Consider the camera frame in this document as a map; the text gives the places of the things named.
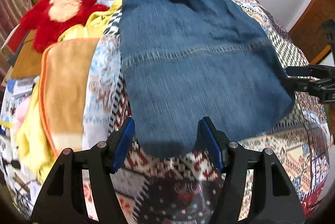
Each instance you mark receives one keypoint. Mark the yellow cloth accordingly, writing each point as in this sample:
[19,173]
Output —
[101,89]

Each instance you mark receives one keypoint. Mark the blue denim jacket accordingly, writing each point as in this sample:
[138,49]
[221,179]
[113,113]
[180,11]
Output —
[183,60]

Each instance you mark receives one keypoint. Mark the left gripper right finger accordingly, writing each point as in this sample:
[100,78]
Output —
[256,187]

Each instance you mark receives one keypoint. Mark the patchwork patterned bedspread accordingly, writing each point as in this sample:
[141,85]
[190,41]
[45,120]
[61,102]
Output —
[300,139]

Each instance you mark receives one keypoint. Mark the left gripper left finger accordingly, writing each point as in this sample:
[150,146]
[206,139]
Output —
[61,199]

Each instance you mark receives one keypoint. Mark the brown wooden door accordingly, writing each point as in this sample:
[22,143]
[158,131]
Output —
[308,34]

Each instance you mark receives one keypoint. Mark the orange tan blanket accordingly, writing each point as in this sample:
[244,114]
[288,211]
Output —
[62,92]

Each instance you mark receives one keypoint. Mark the striped maroon curtain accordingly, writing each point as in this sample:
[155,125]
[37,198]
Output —
[11,13]

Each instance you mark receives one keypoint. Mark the red plush toy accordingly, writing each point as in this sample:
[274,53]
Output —
[50,18]

